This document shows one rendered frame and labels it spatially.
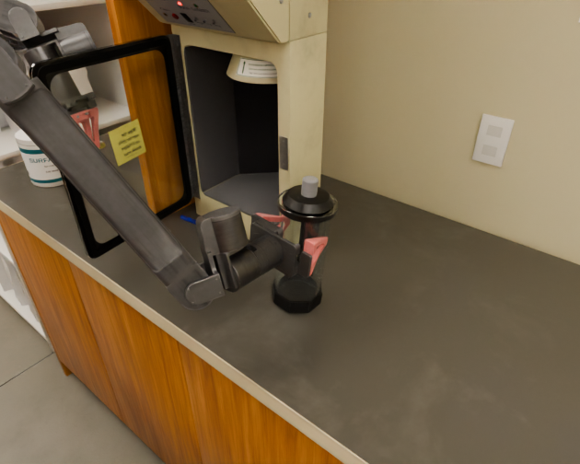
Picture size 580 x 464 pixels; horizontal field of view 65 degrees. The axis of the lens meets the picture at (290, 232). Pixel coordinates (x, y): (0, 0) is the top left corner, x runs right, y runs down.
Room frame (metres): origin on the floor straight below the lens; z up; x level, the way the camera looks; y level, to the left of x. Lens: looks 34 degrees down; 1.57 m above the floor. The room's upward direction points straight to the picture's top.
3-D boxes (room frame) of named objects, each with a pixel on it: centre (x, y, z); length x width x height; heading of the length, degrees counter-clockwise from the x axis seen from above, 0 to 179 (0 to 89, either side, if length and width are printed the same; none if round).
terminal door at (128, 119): (0.88, 0.34, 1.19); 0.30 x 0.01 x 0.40; 146
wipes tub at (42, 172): (1.23, 0.71, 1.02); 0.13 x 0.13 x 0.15
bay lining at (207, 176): (1.02, 0.05, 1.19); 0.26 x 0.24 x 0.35; 51
